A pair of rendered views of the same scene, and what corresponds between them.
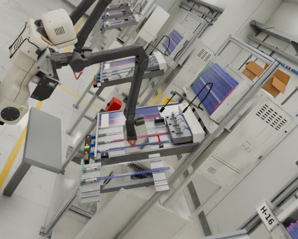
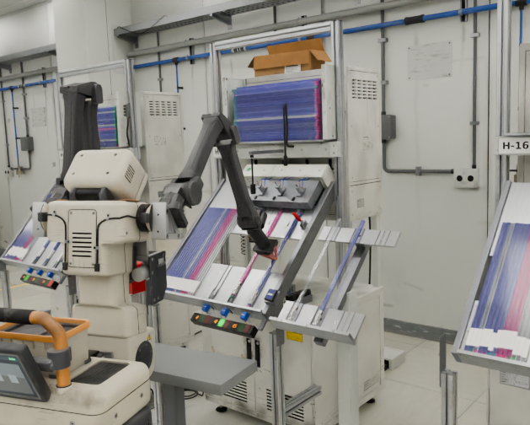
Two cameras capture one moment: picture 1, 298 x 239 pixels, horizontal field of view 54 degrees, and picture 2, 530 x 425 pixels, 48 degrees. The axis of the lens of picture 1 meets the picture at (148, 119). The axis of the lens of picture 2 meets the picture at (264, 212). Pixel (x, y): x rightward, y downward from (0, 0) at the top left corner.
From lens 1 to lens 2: 1.23 m
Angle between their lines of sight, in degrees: 29
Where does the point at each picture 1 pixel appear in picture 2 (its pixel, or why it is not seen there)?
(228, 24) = (90, 58)
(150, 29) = not seen: outside the picture
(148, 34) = not seen: outside the picture
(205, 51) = (154, 101)
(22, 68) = (119, 271)
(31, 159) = (227, 381)
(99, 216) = (351, 355)
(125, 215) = (330, 353)
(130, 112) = (253, 212)
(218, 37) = not seen: hidden behind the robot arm
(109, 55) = (204, 153)
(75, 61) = (191, 190)
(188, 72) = (157, 148)
